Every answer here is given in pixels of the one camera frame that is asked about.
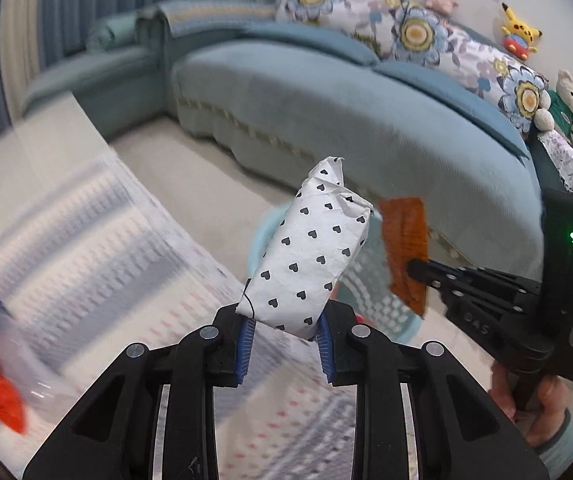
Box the yellow snack bag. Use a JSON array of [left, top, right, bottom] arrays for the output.
[[377, 197, 428, 318]]

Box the white heart pattern bag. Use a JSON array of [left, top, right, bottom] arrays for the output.
[[236, 156, 373, 340]]

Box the person right hand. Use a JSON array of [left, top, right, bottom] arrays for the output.
[[488, 362, 571, 448]]

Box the clear plastic bottle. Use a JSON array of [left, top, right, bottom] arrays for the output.
[[0, 300, 77, 418]]

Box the striped woven table cloth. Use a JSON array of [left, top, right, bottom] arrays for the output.
[[0, 154, 355, 479]]

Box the beige bear plush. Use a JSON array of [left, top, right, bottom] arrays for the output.
[[535, 70, 573, 148]]

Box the yellow pikachu plush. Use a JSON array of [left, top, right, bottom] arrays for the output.
[[501, 2, 542, 61]]

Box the teal curved sofa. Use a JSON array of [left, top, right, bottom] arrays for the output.
[[165, 23, 554, 278]]

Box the floral long cushion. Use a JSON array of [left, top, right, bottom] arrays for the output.
[[277, 0, 554, 133]]

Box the white coffee table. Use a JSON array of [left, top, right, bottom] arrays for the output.
[[0, 93, 110, 233]]

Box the teal chaise sofa section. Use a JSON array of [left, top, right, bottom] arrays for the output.
[[19, 0, 280, 141]]

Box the folded teal blanket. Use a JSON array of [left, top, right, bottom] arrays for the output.
[[86, 12, 138, 52]]

